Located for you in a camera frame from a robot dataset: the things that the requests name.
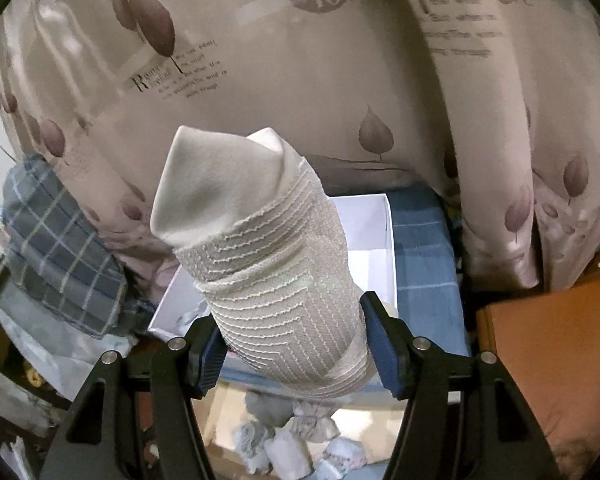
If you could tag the white cardboard box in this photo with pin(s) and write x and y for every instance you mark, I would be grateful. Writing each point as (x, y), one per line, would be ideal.
(365, 230)

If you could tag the leaf print curtain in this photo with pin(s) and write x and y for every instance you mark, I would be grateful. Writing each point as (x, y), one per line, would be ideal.
(300, 85)

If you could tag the blue checked cloth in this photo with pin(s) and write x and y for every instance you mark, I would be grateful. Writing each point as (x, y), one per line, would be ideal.
(420, 270)

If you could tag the orange wooden bed board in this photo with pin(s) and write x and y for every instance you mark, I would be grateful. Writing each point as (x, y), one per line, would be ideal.
(545, 340)

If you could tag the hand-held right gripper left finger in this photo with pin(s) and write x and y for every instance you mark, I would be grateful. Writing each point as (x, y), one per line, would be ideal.
(212, 365)

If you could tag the grey plaid cloth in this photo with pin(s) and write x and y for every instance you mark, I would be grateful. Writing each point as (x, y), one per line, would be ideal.
(55, 250)

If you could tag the cream ribbed underwear roll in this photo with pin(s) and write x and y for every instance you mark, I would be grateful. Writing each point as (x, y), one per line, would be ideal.
(280, 300)

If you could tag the wooden drawer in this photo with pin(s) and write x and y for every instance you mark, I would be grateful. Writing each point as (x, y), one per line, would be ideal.
(370, 422)

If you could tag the white plastic bag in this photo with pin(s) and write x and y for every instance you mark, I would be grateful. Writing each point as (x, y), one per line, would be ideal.
(55, 350)

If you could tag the white underwear roll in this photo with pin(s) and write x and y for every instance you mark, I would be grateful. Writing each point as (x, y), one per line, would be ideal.
(290, 455)

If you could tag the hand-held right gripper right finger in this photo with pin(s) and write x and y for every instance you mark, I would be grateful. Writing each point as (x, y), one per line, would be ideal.
(380, 355)

